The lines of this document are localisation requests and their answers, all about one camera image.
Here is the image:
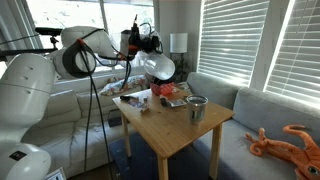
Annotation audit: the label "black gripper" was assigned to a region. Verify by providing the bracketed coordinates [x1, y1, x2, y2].
[137, 30, 165, 63]

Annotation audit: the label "dark box beside sofa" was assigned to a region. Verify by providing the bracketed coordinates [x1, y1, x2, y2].
[107, 109, 123, 128]

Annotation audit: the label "red mesh basket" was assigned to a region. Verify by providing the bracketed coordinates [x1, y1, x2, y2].
[149, 82, 176, 98]

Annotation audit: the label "black plates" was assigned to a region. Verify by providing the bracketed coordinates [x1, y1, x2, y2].
[153, 77, 175, 86]

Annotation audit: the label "metal tumbler cup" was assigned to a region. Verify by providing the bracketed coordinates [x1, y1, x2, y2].
[185, 94, 209, 126]

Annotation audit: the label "black camera stand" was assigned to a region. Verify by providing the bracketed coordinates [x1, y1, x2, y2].
[0, 27, 64, 58]

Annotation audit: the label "white sofa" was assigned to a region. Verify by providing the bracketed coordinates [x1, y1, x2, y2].
[23, 78, 148, 178]

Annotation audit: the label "magazines stack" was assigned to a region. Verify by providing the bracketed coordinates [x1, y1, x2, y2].
[173, 81, 193, 98]

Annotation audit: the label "floor lamp white shade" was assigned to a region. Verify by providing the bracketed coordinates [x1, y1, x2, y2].
[169, 32, 189, 83]

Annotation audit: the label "grey sofa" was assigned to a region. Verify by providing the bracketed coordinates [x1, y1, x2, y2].
[186, 72, 320, 180]

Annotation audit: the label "dark floor mat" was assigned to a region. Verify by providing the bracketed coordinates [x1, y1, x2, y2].
[108, 132, 231, 180]

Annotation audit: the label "patterned throw pillow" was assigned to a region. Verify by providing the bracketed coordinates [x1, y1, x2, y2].
[99, 74, 148, 97]

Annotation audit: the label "light wooden table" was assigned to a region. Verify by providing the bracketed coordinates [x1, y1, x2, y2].
[112, 86, 236, 180]

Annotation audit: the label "white window blind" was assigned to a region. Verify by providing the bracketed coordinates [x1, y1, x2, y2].
[264, 0, 320, 105]
[197, 0, 270, 87]

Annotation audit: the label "silver flat card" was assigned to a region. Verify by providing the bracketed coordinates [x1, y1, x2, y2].
[168, 98, 188, 109]

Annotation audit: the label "black cable bundle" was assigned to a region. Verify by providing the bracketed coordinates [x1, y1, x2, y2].
[77, 39, 133, 180]

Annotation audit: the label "dark blue small toy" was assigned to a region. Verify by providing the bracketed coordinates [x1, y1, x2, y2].
[159, 96, 173, 108]

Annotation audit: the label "orange octopus plush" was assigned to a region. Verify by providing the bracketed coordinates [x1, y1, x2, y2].
[245, 124, 320, 180]

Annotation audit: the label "white framed window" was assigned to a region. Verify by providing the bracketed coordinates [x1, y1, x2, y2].
[26, 0, 158, 84]

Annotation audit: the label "silver framed panel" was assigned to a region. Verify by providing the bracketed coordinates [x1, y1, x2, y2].
[43, 167, 67, 180]

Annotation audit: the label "clear plastic cup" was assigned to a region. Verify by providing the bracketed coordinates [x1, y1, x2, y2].
[143, 50, 177, 81]

